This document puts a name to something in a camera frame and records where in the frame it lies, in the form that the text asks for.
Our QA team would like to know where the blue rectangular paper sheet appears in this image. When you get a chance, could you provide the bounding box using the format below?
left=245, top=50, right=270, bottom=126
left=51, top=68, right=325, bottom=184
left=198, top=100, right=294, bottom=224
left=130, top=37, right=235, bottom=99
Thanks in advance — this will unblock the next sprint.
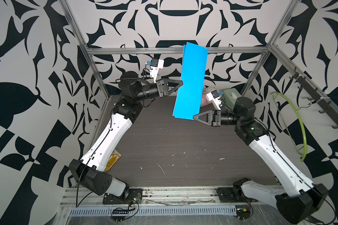
left=172, top=42, right=208, bottom=120

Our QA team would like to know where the aluminium frame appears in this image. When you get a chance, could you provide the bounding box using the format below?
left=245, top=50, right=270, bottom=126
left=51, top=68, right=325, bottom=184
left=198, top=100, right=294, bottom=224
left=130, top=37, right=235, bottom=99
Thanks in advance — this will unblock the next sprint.
left=64, top=1, right=338, bottom=223

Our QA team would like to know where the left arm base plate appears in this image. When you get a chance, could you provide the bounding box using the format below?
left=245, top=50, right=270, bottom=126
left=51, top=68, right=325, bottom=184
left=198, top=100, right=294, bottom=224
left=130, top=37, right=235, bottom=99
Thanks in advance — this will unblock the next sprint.
left=102, top=188, right=143, bottom=205

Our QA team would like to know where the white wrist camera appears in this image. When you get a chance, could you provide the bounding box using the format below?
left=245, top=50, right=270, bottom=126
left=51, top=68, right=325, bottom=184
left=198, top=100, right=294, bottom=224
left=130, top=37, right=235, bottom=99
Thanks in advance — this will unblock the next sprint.
left=205, top=90, right=222, bottom=111
left=146, top=58, right=164, bottom=83

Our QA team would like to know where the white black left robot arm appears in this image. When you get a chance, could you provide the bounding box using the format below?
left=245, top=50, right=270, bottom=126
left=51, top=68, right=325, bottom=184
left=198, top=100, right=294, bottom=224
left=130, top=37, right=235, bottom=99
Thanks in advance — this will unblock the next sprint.
left=69, top=71, right=183, bottom=199

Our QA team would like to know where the white plush toy pink shirt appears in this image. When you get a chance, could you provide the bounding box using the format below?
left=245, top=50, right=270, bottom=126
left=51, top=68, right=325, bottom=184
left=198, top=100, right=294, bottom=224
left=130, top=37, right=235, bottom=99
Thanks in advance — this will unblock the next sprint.
left=200, top=86, right=215, bottom=107

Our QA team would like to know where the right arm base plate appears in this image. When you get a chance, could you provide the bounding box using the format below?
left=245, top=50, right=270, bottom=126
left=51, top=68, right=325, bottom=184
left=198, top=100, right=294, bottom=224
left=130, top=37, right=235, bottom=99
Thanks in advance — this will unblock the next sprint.
left=216, top=187, right=258, bottom=203

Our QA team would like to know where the green tissue box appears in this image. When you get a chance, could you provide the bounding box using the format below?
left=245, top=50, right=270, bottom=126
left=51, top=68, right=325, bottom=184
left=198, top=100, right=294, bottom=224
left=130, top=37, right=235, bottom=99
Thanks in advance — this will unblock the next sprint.
left=221, top=88, right=242, bottom=110

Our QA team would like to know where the yellow plastic packet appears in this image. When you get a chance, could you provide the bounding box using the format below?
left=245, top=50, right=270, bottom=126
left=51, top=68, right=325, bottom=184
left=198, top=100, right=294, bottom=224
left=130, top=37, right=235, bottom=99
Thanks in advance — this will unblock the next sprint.
left=104, top=150, right=122, bottom=172

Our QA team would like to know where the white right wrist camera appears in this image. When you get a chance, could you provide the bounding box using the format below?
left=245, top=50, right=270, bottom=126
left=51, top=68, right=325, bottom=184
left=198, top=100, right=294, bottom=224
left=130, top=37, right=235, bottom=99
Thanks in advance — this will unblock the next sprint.
left=205, top=90, right=222, bottom=111

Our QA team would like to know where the black connector board left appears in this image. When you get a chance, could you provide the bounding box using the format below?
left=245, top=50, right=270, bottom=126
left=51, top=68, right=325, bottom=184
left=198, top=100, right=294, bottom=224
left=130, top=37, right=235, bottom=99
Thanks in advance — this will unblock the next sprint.
left=110, top=207, right=138, bottom=222

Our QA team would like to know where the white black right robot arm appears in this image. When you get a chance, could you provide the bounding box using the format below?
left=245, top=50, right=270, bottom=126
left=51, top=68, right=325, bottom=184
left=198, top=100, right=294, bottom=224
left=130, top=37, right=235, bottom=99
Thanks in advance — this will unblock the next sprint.
left=193, top=97, right=329, bottom=225

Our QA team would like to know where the black wall hook rack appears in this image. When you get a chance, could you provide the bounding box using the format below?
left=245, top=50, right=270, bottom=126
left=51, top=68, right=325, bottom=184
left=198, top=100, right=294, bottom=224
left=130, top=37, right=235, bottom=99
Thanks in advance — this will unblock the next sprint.
left=289, top=67, right=338, bottom=129

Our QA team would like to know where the black connector board right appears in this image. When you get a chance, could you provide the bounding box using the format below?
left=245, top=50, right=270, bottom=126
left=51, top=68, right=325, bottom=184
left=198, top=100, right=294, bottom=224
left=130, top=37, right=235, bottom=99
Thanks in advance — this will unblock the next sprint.
left=236, top=208, right=252, bottom=221

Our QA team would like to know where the black connector board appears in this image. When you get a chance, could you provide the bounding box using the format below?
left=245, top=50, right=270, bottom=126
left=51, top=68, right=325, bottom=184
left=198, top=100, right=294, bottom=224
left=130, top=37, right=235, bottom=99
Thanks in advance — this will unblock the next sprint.
left=236, top=208, right=252, bottom=221
left=110, top=207, right=138, bottom=222

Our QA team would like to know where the white slotted cable duct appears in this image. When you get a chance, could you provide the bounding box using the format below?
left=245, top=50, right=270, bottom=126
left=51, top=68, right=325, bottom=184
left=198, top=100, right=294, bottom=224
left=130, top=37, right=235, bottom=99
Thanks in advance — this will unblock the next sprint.
left=69, top=205, right=237, bottom=217

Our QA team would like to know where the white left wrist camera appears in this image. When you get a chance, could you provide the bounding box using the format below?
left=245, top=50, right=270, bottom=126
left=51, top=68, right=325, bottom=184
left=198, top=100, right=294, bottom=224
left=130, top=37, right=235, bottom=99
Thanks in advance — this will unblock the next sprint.
left=146, top=58, right=164, bottom=83

